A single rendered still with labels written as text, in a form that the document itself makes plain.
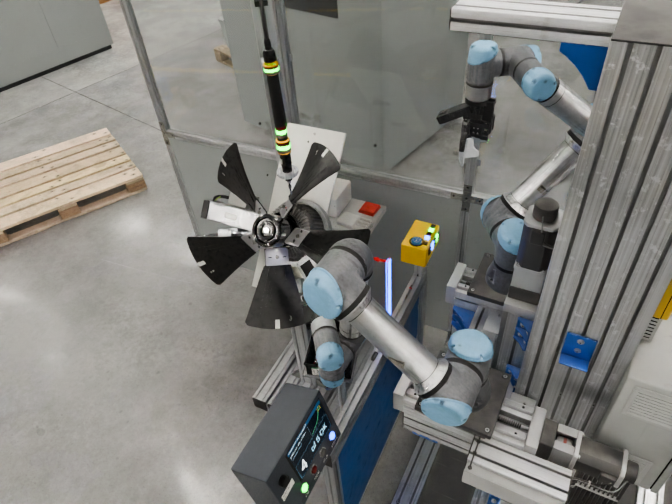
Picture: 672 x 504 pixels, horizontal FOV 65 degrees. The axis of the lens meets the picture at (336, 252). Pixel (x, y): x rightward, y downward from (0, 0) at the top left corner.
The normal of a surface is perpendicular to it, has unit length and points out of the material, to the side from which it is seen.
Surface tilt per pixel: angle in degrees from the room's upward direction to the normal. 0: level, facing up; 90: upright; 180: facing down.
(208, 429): 0
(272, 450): 15
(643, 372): 0
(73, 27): 90
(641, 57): 90
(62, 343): 0
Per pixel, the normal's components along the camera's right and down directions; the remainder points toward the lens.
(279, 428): -0.30, -0.78
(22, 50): 0.77, 0.39
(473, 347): 0.00, -0.81
